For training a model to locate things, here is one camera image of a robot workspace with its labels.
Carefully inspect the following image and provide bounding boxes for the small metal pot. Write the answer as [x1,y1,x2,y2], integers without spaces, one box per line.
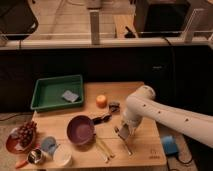
[15,148,45,169]

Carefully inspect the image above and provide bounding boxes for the bunch of dark grapes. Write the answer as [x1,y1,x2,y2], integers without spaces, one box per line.
[18,121,37,148]

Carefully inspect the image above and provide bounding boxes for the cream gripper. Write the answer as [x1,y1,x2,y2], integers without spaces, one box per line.
[120,122,137,137]

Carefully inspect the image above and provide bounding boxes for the small dark toy block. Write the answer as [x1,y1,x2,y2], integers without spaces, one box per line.
[109,102,120,113]

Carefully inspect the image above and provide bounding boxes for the blue tape roll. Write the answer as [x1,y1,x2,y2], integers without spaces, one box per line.
[161,136,179,156]

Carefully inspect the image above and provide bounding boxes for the black box on shelf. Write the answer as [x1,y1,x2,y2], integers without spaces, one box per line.
[133,0,190,35]

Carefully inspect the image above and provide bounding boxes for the silver fork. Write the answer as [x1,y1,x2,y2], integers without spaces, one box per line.
[113,125,134,157]

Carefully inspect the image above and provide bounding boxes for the red plate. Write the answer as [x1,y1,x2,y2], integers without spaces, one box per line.
[6,128,36,154]

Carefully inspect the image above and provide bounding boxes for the grey blue sponge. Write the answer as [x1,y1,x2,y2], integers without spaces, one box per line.
[62,90,79,103]

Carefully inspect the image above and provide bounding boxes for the orange fruit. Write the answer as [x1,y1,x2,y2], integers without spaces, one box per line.
[96,95,107,108]

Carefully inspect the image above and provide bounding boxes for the blue cup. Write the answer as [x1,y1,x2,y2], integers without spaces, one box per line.
[40,136,59,155]

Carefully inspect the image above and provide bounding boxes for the purple frying pan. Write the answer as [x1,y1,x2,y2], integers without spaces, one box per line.
[67,114,111,146]

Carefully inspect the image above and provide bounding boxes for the green plastic tray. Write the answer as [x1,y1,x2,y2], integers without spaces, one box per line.
[31,75,84,112]

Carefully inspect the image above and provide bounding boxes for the grey metal post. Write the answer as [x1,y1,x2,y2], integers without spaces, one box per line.
[90,10,100,45]

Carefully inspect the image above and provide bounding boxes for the yellow handled utensil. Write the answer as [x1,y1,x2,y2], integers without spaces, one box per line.
[95,136,115,163]

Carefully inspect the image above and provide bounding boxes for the black office chair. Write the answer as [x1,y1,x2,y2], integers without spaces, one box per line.
[0,0,39,40]

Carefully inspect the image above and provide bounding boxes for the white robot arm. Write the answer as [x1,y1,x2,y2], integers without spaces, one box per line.
[118,85,213,148]

